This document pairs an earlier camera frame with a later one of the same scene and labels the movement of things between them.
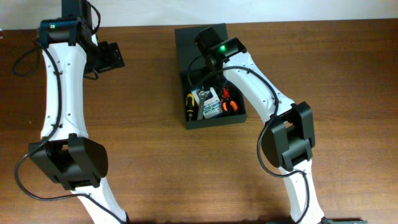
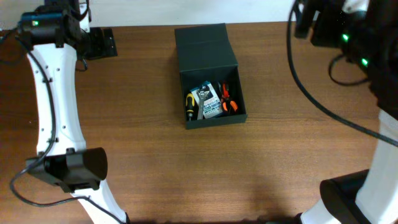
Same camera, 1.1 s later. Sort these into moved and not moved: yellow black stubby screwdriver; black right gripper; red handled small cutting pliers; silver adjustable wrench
Moved: black right gripper
Not moved: red handled small cutting pliers; yellow black stubby screwdriver; silver adjustable wrench
